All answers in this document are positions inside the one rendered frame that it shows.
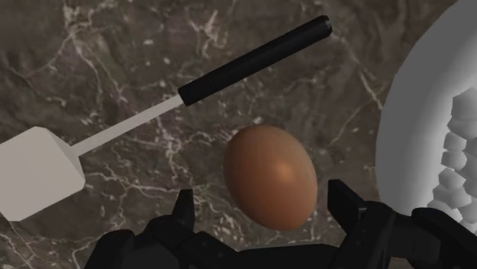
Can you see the white bowl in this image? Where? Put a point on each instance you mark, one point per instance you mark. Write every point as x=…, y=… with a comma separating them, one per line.
x=413, y=123

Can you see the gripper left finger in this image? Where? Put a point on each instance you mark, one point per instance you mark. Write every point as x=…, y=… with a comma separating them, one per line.
x=164, y=238

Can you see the brown egg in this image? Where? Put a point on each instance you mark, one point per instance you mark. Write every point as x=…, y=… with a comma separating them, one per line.
x=271, y=176

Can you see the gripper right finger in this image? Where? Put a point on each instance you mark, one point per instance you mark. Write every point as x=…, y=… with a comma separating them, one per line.
x=376, y=231

